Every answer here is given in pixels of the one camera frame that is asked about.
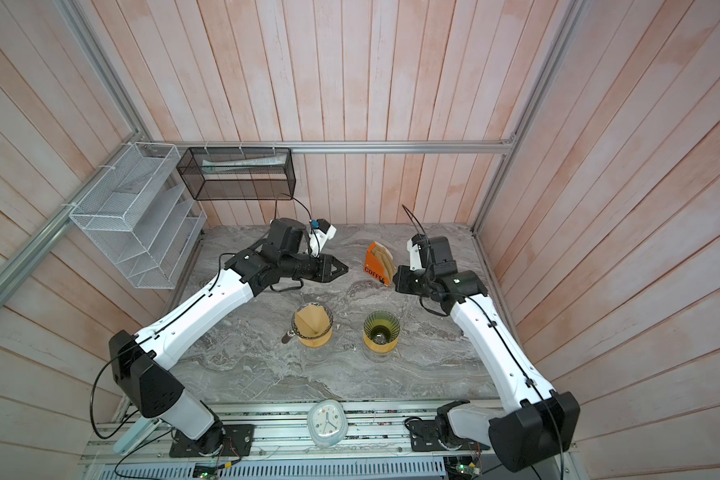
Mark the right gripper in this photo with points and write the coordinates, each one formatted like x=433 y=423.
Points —
x=406 y=279

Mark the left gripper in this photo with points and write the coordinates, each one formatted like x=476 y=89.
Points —
x=322 y=267

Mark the green glass dripper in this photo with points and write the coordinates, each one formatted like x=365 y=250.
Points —
x=381 y=328

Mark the brown paper coffee filter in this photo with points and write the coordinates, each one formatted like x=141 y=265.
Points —
x=312 y=322

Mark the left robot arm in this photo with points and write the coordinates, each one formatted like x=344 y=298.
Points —
x=142 y=362

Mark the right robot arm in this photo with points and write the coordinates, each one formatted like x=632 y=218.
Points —
x=539 y=422

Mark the orange coffee filter box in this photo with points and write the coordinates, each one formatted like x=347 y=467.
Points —
x=379 y=263

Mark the black mesh basket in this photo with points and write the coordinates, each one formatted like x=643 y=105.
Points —
x=238 y=173

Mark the white analog clock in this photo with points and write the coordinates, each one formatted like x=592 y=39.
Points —
x=327 y=423

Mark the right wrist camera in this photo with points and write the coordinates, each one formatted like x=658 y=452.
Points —
x=417 y=248

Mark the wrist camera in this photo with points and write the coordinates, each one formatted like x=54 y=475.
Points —
x=320 y=231
x=417 y=248

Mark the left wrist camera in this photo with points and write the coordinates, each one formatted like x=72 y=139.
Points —
x=320 y=231

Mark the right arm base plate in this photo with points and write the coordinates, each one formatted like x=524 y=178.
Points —
x=431 y=435

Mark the white wire mesh shelf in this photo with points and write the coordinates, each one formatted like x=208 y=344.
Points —
x=146 y=225

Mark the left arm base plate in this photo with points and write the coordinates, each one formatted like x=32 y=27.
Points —
x=228 y=439

